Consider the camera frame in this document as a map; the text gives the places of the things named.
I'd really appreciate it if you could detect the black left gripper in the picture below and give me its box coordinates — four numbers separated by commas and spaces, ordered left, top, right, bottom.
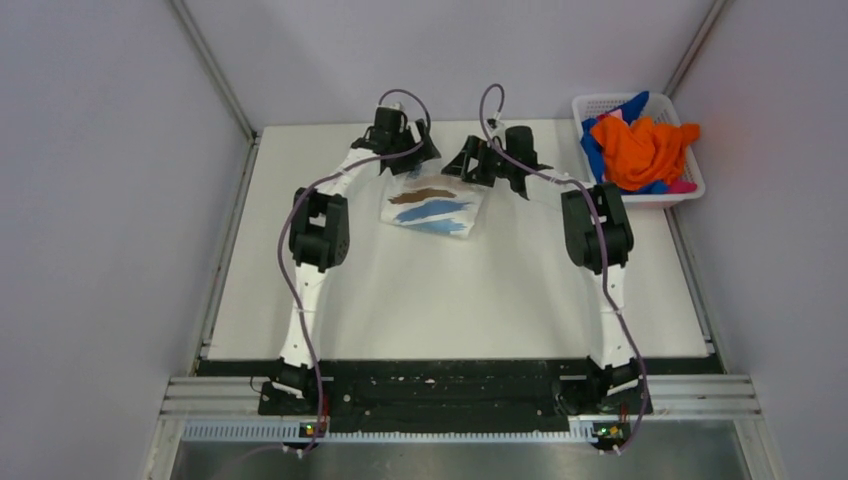
389, 119, 438, 175

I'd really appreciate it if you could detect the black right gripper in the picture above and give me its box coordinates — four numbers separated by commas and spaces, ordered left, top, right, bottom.
442, 136, 516, 188

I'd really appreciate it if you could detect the white t shirt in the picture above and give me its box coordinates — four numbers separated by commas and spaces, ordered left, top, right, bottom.
380, 162, 489, 239

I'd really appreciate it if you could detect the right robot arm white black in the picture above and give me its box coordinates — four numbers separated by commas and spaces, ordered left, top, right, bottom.
442, 126, 645, 412

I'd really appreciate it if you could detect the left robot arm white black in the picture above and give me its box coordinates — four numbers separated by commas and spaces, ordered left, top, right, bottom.
271, 103, 438, 414

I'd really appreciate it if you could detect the white plastic laundry basket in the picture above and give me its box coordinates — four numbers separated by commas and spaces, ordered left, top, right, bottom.
572, 91, 705, 208

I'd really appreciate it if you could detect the orange t shirt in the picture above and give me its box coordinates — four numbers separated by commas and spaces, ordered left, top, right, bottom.
591, 116, 701, 195

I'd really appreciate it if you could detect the blue t shirt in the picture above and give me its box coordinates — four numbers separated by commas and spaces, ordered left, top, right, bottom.
572, 91, 650, 183

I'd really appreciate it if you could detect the pink garment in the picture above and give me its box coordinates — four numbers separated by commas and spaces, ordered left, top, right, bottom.
666, 179, 698, 195

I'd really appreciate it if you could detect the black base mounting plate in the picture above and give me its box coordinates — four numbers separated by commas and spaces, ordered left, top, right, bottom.
195, 357, 723, 435

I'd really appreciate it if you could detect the grey aluminium corner post left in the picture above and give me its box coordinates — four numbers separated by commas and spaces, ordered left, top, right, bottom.
166, 0, 258, 143

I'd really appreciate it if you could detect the grey aluminium corner post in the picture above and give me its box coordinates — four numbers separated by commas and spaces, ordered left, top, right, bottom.
166, 0, 258, 143
662, 0, 735, 97

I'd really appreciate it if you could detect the grey aluminium corner post right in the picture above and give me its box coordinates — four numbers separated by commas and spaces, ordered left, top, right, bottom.
662, 0, 735, 97

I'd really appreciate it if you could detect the aluminium rail frame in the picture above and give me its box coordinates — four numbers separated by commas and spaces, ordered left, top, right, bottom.
160, 374, 762, 421

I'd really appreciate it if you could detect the grey slotted cable duct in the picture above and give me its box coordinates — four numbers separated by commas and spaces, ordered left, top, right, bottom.
181, 420, 624, 444

